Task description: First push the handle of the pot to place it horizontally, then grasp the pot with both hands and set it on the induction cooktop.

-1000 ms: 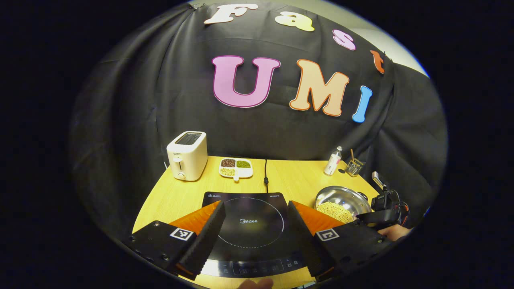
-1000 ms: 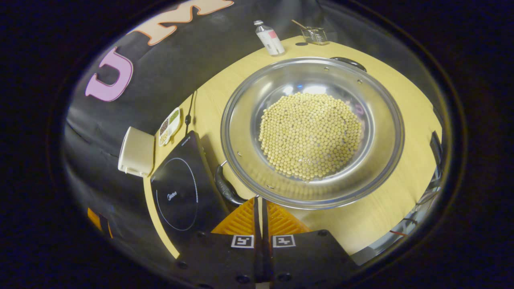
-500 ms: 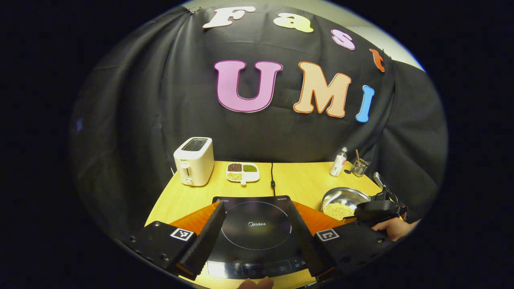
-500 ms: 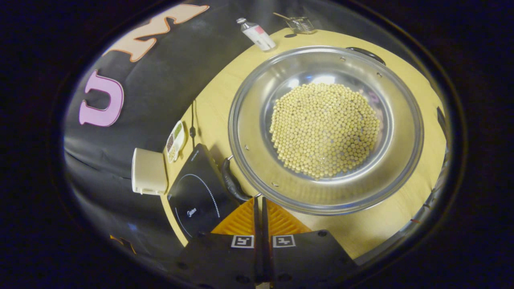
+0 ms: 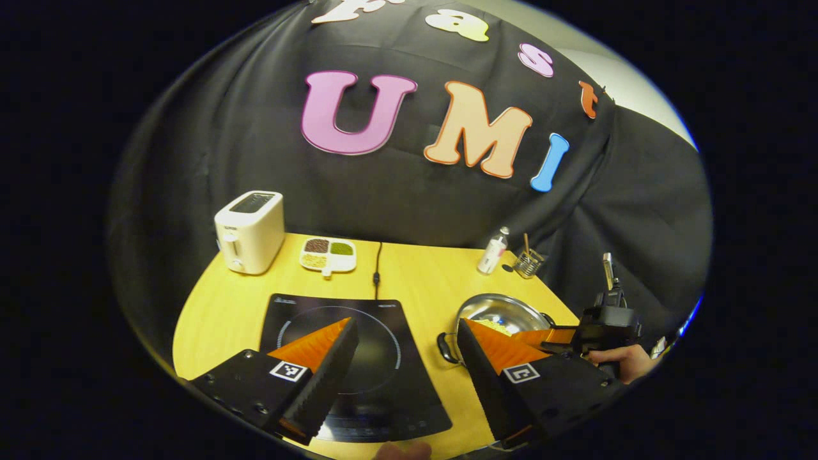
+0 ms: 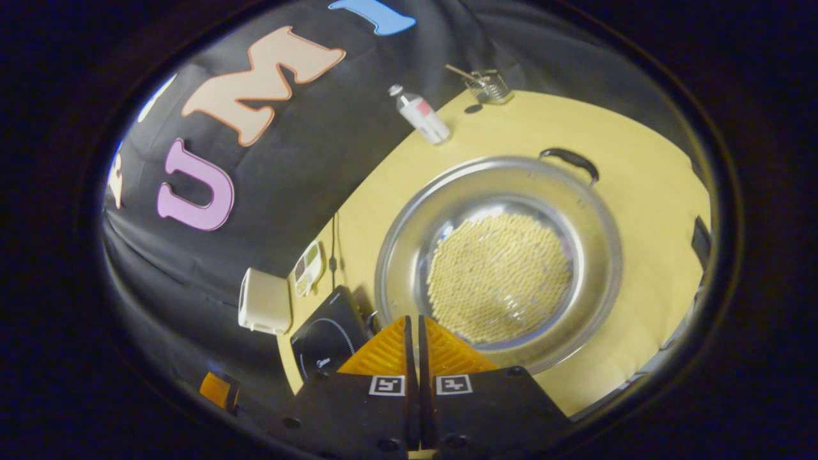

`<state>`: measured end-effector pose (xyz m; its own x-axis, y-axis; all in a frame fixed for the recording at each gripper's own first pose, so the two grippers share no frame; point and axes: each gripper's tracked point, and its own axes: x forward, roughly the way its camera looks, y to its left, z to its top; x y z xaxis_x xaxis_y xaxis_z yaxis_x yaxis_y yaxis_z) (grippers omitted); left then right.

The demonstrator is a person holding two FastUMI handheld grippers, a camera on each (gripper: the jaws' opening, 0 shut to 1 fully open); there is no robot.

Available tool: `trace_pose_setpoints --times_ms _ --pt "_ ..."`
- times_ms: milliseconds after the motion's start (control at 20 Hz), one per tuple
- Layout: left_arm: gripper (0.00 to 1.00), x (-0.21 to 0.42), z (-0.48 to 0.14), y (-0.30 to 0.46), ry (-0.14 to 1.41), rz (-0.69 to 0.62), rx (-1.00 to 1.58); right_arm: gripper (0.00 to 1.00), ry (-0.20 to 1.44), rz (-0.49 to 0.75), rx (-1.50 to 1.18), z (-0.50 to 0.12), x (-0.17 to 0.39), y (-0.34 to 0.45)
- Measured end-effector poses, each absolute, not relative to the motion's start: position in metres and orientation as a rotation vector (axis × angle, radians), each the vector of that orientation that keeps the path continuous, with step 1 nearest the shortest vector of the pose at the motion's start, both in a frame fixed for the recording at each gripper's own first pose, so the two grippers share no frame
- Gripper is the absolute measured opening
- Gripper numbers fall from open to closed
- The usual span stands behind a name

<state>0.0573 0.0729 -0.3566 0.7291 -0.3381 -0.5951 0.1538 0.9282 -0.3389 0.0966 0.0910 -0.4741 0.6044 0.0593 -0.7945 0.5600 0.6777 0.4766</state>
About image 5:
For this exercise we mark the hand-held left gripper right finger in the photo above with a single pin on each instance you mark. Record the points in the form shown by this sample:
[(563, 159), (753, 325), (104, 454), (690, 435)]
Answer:
[(482, 377)]

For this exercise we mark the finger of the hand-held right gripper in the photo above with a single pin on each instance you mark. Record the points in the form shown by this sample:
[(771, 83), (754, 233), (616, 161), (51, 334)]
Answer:
[(553, 337)]

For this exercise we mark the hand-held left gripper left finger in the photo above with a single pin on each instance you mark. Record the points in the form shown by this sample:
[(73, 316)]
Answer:
[(326, 377)]

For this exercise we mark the black induction cooktop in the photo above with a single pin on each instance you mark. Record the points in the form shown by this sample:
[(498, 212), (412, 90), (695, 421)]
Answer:
[(383, 370)]

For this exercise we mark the stainless steel pot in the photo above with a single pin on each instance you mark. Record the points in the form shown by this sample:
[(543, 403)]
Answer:
[(498, 310)]

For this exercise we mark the pile of soybeans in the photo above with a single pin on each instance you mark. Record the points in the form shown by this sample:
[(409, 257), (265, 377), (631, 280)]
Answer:
[(498, 326)]

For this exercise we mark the small clear bottle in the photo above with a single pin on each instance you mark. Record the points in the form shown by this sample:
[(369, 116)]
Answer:
[(492, 255)]

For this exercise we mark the white divided bean dish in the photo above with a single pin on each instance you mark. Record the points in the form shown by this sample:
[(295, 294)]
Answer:
[(327, 254)]

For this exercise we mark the white toaster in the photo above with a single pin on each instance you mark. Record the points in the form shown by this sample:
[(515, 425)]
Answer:
[(249, 233)]

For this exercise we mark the black backdrop cloth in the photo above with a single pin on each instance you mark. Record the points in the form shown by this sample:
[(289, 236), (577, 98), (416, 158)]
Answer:
[(409, 191)]

